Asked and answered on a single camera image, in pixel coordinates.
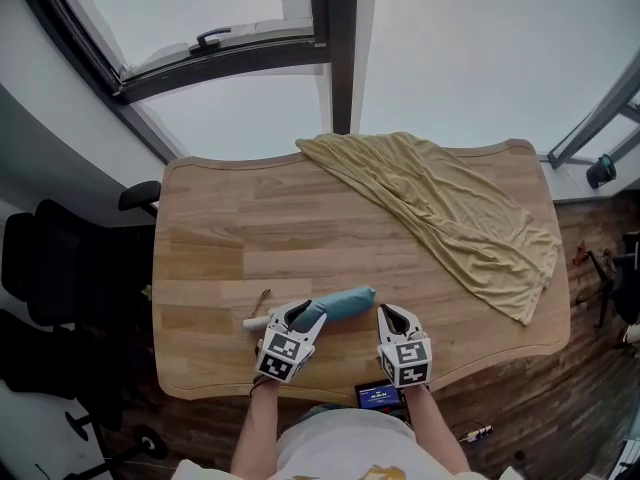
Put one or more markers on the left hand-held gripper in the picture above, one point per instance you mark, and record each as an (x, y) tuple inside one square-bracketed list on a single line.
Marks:
[(282, 355)]

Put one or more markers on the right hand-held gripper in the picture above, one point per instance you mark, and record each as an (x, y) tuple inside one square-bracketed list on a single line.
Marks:
[(407, 360)]

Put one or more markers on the blue umbrella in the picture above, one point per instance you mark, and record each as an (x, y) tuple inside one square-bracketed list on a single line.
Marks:
[(350, 300)]

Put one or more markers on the person's right forearm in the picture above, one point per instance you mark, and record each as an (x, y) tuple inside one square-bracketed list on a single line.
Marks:
[(435, 428)]

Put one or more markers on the person's left forearm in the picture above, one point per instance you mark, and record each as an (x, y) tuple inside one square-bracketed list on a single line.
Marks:
[(257, 433)]

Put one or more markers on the small black screen device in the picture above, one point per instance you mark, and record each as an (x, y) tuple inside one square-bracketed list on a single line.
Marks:
[(377, 397)]

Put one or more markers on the black wristband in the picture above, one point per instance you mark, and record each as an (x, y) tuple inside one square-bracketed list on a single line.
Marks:
[(257, 385)]

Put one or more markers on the wooden table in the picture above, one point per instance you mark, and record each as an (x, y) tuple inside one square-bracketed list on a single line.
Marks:
[(225, 248)]

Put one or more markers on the yellow cloth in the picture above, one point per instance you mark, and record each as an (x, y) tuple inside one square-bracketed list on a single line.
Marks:
[(450, 218)]

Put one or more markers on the person's white shirt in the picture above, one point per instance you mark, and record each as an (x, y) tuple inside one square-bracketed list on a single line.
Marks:
[(350, 450)]

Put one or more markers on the green plant leaves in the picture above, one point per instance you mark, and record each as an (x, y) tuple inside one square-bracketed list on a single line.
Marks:
[(147, 291)]

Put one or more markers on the small red object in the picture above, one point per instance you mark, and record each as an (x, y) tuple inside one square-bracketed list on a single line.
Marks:
[(581, 252)]

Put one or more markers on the black office chair with armrest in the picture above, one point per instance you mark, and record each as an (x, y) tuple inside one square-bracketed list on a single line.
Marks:
[(65, 263)]

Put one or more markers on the teal and black bottle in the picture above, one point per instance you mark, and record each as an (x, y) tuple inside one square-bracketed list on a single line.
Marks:
[(601, 170)]

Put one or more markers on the black framed window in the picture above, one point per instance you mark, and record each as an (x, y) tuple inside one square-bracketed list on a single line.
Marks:
[(342, 43)]

